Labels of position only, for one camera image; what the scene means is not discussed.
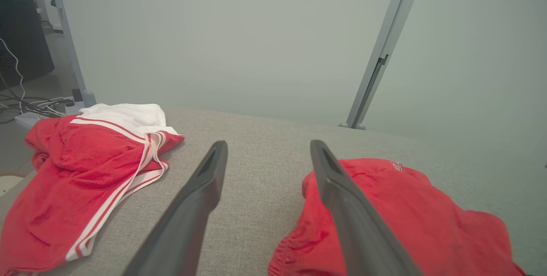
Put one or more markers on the black cabinet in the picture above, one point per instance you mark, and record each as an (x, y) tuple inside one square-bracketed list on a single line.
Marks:
[(21, 36)]

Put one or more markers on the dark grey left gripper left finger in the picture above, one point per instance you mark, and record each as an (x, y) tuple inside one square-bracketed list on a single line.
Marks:
[(188, 216)]

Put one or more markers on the red jersey with white sleeves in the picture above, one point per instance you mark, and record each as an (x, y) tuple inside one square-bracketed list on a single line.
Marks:
[(72, 173)]

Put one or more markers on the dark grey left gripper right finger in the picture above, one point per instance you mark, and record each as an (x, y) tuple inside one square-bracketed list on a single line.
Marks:
[(359, 233)]

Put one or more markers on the grey cylindrical partition foot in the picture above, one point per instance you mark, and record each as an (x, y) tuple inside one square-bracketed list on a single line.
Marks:
[(360, 127), (344, 125)]

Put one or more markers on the red shorts with white waistband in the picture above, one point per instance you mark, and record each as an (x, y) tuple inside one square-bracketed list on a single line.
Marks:
[(427, 224)]

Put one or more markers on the white power strip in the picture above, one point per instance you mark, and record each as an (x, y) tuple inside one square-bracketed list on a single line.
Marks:
[(30, 118)]

